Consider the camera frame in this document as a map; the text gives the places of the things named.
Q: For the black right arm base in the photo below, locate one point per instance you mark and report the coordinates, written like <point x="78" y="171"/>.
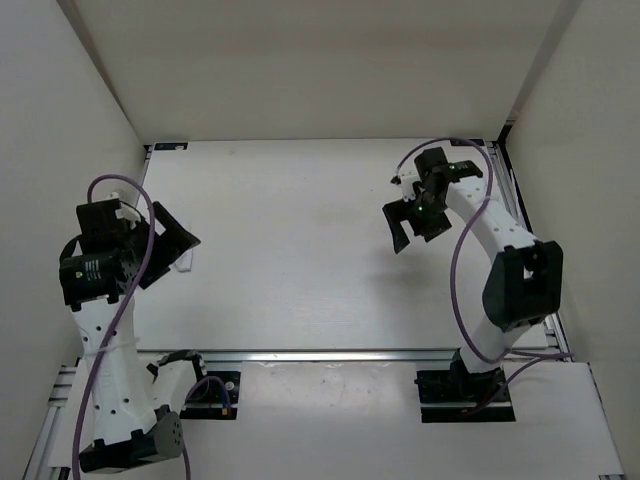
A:
<point x="457" y="396"/>

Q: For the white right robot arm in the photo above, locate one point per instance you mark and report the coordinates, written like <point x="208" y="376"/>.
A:
<point x="523" y="286"/>

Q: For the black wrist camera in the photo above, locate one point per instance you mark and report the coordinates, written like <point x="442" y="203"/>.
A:
<point x="104" y="220"/>
<point x="432" y="160"/>

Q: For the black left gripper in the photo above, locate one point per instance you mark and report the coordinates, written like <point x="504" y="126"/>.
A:
<point x="177" y="240"/>

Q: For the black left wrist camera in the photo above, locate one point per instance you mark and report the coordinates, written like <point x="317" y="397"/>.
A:
<point x="104" y="220"/>

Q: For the aluminium frame rail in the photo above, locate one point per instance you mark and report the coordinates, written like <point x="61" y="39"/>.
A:
<point x="327" y="356"/>

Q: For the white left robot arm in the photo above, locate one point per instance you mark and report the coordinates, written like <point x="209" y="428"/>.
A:
<point x="135" y="406"/>

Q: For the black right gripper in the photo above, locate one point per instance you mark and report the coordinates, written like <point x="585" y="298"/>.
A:
<point x="400" y="211"/>

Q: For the small white block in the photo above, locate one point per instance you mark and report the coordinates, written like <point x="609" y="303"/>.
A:
<point x="185" y="262"/>

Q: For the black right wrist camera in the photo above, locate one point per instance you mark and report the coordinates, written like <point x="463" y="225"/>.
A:
<point x="432" y="160"/>

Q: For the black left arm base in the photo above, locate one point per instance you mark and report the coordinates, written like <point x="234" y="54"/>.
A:
<point x="207" y="390"/>

